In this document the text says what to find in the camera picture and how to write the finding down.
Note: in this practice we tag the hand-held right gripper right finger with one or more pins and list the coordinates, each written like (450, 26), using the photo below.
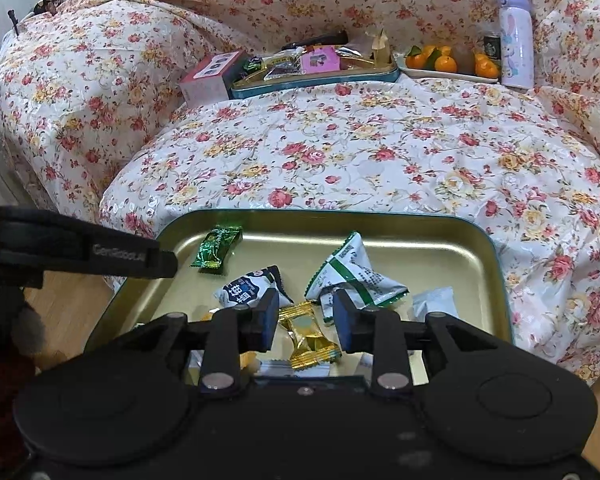
(341, 320)

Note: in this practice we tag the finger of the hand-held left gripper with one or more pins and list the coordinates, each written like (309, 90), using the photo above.
(150, 262)

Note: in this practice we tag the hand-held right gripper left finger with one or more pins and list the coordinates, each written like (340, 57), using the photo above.
(269, 320)

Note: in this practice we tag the blue white snack packet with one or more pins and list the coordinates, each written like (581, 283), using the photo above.
(245, 290)

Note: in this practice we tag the gold candy packet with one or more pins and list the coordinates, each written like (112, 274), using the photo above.
(305, 340)

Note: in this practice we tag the white green snack packet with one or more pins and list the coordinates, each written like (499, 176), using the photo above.
(365, 275)

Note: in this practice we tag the small green candy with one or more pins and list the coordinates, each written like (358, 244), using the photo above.
(215, 250)

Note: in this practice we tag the gold teal-rimmed tin tray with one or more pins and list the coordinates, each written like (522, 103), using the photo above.
(290, 250)

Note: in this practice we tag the plain white snack packet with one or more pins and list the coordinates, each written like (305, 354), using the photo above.
(435, 302)

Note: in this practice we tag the teal tin box of snacks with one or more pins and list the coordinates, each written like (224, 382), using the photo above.
(305, 85)

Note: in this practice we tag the floral covered sofa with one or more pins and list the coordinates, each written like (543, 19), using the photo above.
(380, 160)

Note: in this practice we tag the pink white cardboard box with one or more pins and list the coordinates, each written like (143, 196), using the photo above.
(202, 92)

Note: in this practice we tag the green wrapped candy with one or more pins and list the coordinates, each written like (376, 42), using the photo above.
(253, 66)

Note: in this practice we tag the black pin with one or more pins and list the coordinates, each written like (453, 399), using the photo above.
(14, 20)

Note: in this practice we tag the dark snack packet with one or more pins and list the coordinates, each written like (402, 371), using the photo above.
(282, 62)

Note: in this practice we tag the small dark figurine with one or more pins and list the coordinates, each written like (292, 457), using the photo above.
(47, 4)

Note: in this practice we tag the pink snack packet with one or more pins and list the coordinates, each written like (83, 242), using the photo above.
(320, 60)

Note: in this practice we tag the white plate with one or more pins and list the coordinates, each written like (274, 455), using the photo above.
(430, 74)

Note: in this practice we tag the brown paper packet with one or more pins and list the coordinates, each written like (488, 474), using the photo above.
(380, 47)

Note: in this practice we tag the pile of tangerines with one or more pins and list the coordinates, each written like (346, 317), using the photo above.
(446, 64)

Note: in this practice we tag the long black object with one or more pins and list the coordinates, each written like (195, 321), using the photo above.
(320, 39)

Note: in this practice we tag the brown kiwi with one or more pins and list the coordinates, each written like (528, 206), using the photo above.
(463, 59)

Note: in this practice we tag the dark drink can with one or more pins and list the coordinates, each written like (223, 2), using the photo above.
(491, 45)

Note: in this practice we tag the white purple thermos bottle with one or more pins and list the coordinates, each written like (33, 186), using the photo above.
(516, 40)

